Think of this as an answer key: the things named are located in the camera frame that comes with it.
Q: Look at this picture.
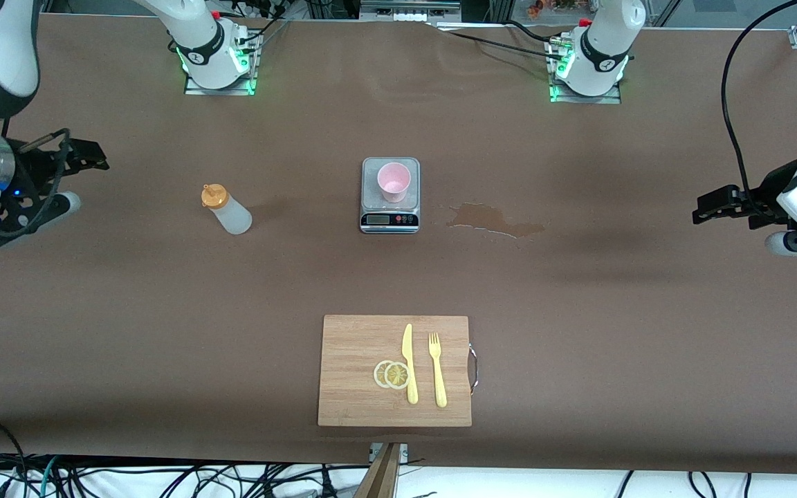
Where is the silver digital kitchen scale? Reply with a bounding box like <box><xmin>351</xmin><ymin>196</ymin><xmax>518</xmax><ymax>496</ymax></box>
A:
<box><xmin>360</xmin><ymin>157</ymin><xmax>421</xmax><ymax>234</ymax></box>

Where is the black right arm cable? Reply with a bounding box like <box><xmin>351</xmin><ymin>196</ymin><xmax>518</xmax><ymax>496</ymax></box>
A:
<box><xmin>0</xmin><ymin>118</ymin><xmax>71</xmax><ymax>239</ymax></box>

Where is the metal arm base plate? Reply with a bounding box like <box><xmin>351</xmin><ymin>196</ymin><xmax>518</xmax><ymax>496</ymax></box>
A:
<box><xmin>549</xmin><ymin>38</ymin><xmax>622</xmax><ymax>104</ymax></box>
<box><xmin>184</xmin><ymin>24</ymin><xmax>261</xmax><ymax>96</ymax></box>

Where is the brown table cover sheet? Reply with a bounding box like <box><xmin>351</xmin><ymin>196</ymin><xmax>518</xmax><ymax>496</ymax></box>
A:
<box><xmin>0</xmin><ymin>12</ymin><xmax>797</xmax><ymax>474</ymax></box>

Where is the translucent orange-capped sauce bottle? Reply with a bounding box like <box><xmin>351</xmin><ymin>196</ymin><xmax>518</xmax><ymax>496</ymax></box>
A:
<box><xmin>201</xmin><ymin>183</ymin><xmax>253</xmax><ymax>236</ymax></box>

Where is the wooden cutting board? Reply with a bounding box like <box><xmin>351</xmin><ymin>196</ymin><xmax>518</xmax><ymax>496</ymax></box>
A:
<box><xmin>317</xmin><ymin>315</ymin><xmax>479</xmax><ymax>427</ymax></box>

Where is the yellow plastic knife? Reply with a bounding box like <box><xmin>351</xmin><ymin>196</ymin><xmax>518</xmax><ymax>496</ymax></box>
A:
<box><xmin>401</xmin><ymin>323</ymin><xmax>419</xmax><ymax>405</ymax></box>

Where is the yellow plastic fork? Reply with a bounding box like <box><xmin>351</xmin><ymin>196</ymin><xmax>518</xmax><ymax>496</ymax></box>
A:
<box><xmin>428</xmin><ymin>332</ymin><xmax>448</xmax><ymax>408</ymax></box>

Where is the pink plastic cup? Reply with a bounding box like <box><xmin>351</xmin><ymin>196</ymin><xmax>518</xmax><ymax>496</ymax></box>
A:
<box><xmin>377</xmin><ymin>162</ymin><xmax>412</xmax><ymax>203</ymax></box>

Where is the white power strip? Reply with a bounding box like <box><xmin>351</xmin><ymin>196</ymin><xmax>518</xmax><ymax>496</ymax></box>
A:
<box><xmin>360</xmin><ymin>0</ymin><xmax>461</xmax><ymax>21</ymax></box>

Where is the teal cable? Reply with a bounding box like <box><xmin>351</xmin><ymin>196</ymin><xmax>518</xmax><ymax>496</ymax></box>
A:
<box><xmin>37</xmin><ymin>455</ymin><xmax>60</xmax><ymax>498</ymax></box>

